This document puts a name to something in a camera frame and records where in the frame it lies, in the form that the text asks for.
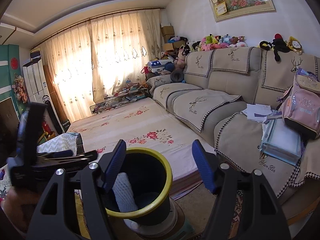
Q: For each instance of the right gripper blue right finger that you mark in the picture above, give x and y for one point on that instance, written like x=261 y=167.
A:
x=206 y=164

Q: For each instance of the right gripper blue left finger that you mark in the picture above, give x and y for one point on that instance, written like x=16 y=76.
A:
x=111 y=164

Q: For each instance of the white foam net sleeve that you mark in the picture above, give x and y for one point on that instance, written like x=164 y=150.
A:
x=123 y=193

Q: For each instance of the yellow rimmed black trash bin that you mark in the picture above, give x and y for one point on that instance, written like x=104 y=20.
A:
x=150 y=176

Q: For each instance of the person left hand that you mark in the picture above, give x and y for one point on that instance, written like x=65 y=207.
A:
x=19 y=206

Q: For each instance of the red fire extinguisher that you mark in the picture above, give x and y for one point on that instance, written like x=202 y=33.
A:
x=46 y=127

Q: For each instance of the floral beige bed sheet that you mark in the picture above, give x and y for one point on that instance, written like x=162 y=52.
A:
x=142 y=124

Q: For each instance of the beige sofa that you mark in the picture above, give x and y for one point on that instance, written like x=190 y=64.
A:
x=218 y=86

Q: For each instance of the black tower fan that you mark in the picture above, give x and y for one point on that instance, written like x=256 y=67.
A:
x=53 y=115

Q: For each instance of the yellow green tablecloth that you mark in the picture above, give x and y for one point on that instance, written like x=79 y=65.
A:
x=66 y=141

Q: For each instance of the clear plastic folder stack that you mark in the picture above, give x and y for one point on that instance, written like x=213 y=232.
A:
x=281 y=142

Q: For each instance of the low glass table with books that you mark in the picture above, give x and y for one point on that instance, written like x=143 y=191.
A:
x=131 y=93

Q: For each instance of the artificial flower bouquet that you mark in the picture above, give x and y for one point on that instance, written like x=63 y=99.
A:
x=19 y=89

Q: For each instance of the cream embroidered curtains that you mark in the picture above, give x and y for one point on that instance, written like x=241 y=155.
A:
x=97 y=58

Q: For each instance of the pink school backpack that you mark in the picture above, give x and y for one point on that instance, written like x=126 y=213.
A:
x=300 y=104

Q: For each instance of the pile of plush toys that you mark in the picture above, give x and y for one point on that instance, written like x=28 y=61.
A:
x=212 y=42

